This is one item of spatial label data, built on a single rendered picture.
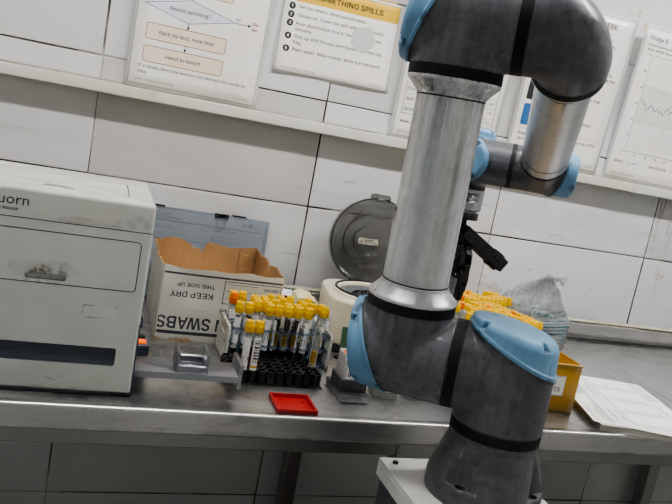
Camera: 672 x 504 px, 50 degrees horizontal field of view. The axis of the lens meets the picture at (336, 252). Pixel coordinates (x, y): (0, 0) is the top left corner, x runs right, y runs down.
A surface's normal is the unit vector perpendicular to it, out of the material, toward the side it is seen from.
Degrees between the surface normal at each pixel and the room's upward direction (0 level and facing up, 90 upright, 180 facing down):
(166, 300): 90
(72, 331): 90
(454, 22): 94
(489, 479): 71
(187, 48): 93
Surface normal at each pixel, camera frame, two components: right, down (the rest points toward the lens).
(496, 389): -0.26, 0.10
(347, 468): 0.30, 0.21
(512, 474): 0.31, -0.11
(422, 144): -0.61, 0.07
